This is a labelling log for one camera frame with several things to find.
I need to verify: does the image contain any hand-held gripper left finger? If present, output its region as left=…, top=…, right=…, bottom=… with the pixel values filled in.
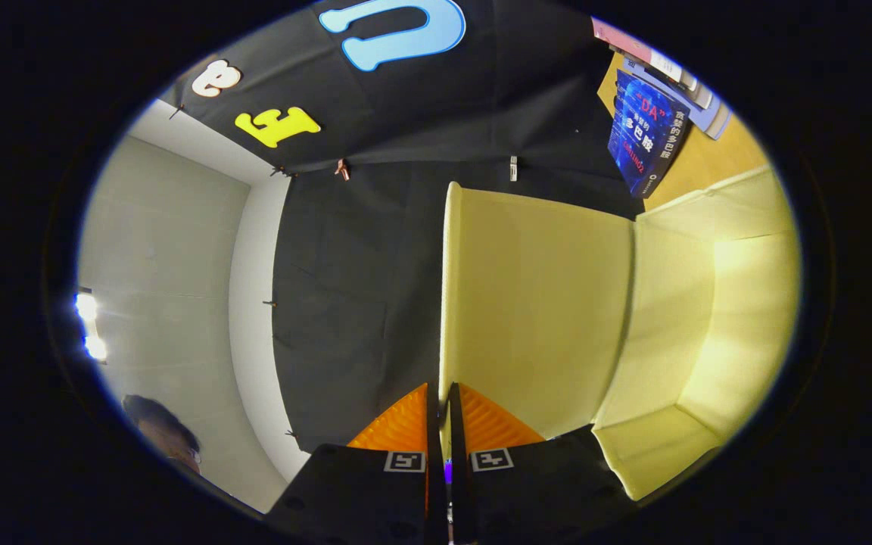
left=263, top=382, right=449, bottom=545

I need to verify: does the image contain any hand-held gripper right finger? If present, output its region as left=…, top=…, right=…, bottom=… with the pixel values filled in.
left=447, top=382, right=637, bottom=545

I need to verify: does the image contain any pale green fabric storage box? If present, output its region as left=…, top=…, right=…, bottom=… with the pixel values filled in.
left=438, top=163, right=802, bottom=502

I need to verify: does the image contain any person's head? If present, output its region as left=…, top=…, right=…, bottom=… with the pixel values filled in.
left=122, top=394, right=204, bottom=478

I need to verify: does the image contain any dark blue book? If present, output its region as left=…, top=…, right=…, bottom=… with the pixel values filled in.
left=607, top=70, right=690, bottom=199

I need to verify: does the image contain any light blue book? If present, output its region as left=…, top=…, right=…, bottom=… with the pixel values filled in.
left=618, top=57, right=732, bottom=141

